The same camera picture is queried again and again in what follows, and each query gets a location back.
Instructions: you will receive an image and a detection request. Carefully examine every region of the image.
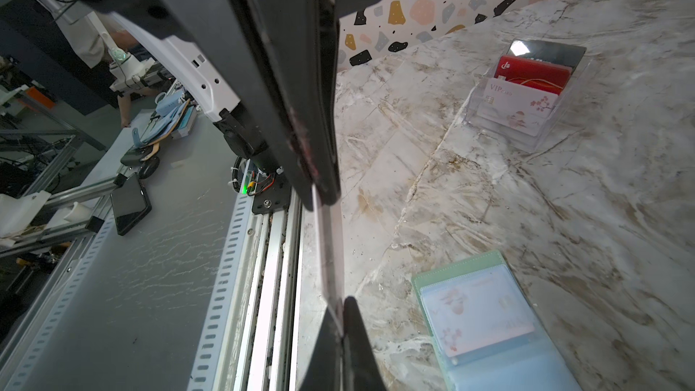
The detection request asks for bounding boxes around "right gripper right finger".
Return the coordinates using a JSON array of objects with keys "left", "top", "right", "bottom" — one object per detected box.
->
[{"left": 343, "top": 297, "right": 387, "bottom": 391}]

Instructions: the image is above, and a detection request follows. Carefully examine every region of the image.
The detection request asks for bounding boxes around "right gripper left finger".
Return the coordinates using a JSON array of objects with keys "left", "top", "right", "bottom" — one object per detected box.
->
[{"left": 300, "top": 308, "right": 342, "bottom": 391}]

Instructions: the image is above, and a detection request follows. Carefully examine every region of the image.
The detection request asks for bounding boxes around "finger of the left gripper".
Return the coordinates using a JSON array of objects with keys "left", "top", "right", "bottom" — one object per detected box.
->
[
  {"left": 246, "top": 0, "right": 381, "bottom": 206},
  {"left": 24, "top": 0, "right": 319, "bottom": 213}
]

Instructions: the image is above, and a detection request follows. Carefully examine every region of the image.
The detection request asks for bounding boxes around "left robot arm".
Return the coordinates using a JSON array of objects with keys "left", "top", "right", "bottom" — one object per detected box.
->
[{"left": 79, "top": 0, "right": 381, "bottom": 208}]

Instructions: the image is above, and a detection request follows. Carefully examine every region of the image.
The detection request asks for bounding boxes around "clear acrylic card box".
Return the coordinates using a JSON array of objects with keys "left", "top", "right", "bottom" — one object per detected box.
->
[{"left": 464, "top": 38, "right": 591, "bottom": 153}]

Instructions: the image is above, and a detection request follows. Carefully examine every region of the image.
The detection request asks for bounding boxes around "white pink VIP card in box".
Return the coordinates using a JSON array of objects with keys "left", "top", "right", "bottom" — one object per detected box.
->
[{"left": 477, "top": 78, "right": 559, "bottom": 137}]

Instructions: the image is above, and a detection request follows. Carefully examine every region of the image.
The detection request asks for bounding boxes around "red card in box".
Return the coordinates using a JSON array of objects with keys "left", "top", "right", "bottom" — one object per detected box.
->
[{"left": 493, "top": 55, "right": 573, "bottom": 95}]

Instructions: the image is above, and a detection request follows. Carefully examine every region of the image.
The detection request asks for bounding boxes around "black VIP card in box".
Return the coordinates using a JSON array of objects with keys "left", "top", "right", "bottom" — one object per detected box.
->
[{"left": 505, "top": 39, "right": 586, "bottom": 71}]

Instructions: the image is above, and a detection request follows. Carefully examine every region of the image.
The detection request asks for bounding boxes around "black smartphone on bench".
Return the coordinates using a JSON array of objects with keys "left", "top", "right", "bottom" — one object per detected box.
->
[{"left": 111, "top": 174, "right": 152, "bottom": 236}]

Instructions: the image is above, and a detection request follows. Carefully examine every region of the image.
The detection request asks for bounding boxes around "aluminium front rail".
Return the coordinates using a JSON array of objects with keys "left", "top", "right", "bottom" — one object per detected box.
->
[{"left": 188, "top": 193, "right": 302, "bottom": 390}]

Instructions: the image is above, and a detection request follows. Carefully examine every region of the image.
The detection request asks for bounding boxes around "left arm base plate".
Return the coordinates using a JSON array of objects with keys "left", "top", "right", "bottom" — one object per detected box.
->
[{"left": 252, "top": 174, "right": 292, "bottom": 215}]

